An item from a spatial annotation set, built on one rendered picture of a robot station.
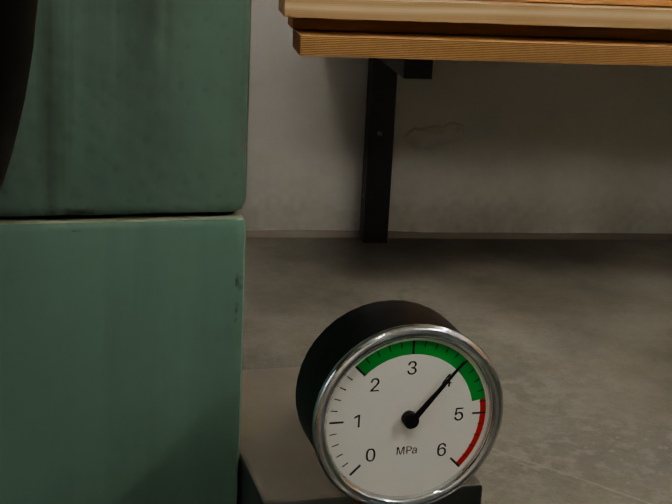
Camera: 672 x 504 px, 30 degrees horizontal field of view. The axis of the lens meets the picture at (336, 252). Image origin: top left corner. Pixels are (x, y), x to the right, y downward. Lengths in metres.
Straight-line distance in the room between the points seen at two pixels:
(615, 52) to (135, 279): 2.21
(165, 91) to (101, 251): 0.06
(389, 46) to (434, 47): 0.09
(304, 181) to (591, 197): 0.72
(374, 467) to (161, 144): 0.13
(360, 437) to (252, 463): 0.07
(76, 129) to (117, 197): 0.03
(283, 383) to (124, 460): 0.10
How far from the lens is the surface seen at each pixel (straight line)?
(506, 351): 2.37
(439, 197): 3.08
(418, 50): 2.48
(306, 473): 0.45
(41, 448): 0.45
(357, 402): 0.39
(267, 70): 2.95
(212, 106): 0.42
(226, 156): 0.42
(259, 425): 0.48
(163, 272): 0.43
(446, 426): 0.40
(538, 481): 1.88
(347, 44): 2.46
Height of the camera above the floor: 0.82
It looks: 16 degrees down
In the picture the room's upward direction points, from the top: 3 degrees clockwise
